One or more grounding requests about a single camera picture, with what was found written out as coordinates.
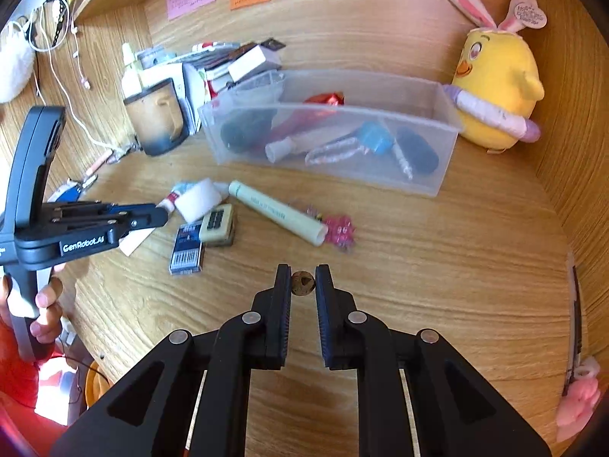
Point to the white printed carton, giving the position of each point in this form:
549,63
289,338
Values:
194,100

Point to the white lotion bottle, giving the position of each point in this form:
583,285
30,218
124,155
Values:
131,76

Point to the blue key fob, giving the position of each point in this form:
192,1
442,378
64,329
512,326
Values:
69,193

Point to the small pink stick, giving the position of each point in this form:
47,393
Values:
100,163

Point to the brown ceramic mug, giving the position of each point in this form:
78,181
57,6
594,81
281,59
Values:
154,119

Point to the white fluffy cloth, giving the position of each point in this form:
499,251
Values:
14,66

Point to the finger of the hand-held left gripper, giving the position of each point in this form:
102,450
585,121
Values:
142,216

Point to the white paper card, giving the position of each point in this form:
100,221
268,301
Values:
135,243

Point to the light blue small bottle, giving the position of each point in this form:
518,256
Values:
186,186

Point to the dark green dropper bottle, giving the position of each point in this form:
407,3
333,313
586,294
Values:
245,131

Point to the white tape roll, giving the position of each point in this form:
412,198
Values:
197,200

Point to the small brown ball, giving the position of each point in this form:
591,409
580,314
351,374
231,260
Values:
303,283

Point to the white mahjong tile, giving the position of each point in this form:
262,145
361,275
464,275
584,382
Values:
216,223

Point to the stack of books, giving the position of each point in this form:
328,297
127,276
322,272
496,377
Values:
209,64

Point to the clear plastic storage box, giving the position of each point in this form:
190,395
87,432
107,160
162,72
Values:
333,176

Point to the red white marker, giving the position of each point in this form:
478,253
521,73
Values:
214,46

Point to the blue pencil lead box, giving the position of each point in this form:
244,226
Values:
187,250

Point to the yellow chick plush toy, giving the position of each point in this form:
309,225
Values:
504,85

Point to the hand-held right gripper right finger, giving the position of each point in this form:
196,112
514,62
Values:
323,314

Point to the blue tape roll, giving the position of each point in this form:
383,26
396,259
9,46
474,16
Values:
376,138

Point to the red clothing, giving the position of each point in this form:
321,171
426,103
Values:
19,381

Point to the light green tube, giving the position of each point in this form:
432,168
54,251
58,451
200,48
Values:
276,212

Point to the person's left hand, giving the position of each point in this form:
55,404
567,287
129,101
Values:
50,295

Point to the white rectangular box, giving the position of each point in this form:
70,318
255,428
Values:
252,63

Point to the pink plush item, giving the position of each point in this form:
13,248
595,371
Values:
578,404

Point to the purple spray bottle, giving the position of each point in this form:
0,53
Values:
421,152

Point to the red packet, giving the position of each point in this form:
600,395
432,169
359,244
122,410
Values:
309,112

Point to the white tube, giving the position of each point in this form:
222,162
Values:
283,148

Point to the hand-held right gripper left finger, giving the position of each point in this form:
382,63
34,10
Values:
284,314

